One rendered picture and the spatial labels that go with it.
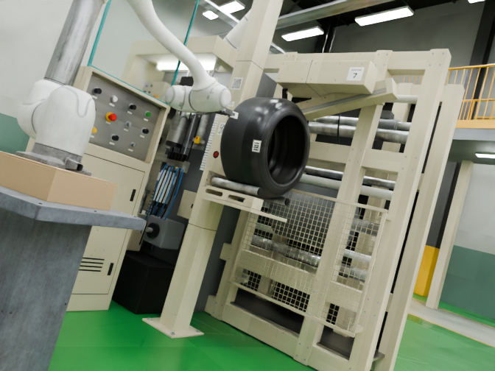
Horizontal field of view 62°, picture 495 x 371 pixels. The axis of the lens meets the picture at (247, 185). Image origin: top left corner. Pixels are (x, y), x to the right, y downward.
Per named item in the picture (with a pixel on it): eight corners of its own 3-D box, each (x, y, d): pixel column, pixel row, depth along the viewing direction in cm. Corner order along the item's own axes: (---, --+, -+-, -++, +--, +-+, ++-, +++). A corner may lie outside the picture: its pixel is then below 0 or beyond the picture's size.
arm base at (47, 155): (52, 166, 124) (58, 149, 124) (12, 154, 135) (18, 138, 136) (100, 179, 140) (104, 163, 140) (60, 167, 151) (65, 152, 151)
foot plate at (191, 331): (141, 319, 241) (142, 316, 242) (174, 318, 263) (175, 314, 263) (171, 338, 225) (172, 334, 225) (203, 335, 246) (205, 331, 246)
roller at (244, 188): (208, 179, 232) (213, 174, 235) (211, 185, 235) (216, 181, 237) (257, 191, 211) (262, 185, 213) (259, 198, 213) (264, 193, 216)
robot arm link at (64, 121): (44, 145, 127) (65, 78, 129) (23, 140, 140) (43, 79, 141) (92, 159, 139) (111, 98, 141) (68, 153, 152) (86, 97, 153)
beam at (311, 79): (274, 82, 264) (281, 59, 265) (293, 97, 284) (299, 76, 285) (363, 85, 227) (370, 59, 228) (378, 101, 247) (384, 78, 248)
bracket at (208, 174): (200, 185, 231) (205, 168, 232) (241, 199, 263) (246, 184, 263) (204, 186, 229) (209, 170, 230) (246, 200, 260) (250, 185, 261)
